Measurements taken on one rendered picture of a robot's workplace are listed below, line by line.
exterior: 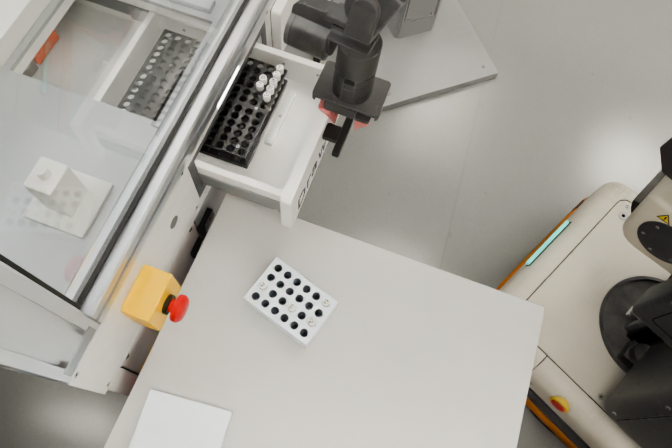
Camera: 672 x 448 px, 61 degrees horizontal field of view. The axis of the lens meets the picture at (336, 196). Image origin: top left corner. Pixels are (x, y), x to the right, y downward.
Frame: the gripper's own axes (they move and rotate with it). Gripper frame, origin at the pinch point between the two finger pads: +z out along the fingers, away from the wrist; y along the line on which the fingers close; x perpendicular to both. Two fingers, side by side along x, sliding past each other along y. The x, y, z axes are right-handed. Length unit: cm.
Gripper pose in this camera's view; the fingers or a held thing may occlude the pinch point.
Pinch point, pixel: (346, 120)
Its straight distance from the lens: 92.1
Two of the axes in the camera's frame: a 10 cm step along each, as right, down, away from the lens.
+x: -3.4, 8.5, -4.0
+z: -0.8, 4.0, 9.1
